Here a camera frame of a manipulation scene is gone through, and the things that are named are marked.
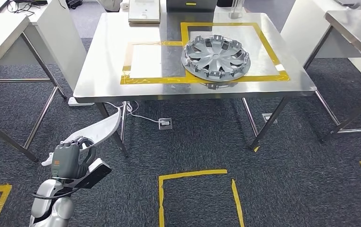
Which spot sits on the person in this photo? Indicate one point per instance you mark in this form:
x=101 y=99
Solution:
x=110 y=4

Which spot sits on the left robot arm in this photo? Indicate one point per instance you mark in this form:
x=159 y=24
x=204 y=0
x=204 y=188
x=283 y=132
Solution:
x=52 y=206

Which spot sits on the yellow tape outline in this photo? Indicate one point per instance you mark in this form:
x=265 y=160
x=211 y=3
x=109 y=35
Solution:
x=168 y=80

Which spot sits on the white desk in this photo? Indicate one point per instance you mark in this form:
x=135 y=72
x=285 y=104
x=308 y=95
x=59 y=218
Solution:
x=58 y=47
x=302 y=28

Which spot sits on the open cardboard box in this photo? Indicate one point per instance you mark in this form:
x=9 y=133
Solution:
x=144 y=11

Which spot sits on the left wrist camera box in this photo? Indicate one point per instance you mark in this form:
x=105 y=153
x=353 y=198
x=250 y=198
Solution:
x=97 y=174

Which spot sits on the silver floor socket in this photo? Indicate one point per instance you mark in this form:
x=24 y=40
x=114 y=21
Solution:
x=165 y=123
x=269 y=118

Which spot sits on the stainless steel workbench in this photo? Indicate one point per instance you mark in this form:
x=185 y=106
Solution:
x=105 y=78

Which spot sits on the white curved plastic part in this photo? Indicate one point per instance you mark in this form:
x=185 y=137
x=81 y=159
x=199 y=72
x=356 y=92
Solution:
x=99 y=130

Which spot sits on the yellow tape scrap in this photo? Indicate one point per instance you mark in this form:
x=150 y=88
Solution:
x=256 y=149

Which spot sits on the grey wheel hubcap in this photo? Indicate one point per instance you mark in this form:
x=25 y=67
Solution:
x=215 y=58

